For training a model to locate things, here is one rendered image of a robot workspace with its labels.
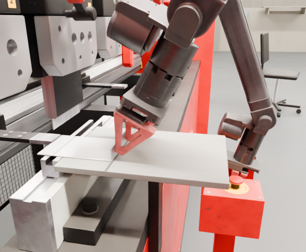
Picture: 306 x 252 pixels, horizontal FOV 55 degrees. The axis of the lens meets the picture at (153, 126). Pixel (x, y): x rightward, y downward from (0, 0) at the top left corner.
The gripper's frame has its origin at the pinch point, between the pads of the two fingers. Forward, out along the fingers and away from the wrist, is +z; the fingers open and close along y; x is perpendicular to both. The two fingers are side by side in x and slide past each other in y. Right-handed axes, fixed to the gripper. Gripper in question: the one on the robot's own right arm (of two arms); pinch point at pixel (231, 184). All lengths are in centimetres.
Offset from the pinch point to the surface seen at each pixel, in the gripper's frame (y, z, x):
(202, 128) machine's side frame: -1, 51, -178
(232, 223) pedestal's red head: -0.4, 2.6, 15.4
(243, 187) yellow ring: -0.7, -5.7, 9.8
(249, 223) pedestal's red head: -4.5, 0.9, 15.4
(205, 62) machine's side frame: 16, -8, -178
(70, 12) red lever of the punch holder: 40, -40, 42
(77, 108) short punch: 41, -23, 33
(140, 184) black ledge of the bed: 25.1, -8.3, 28.6
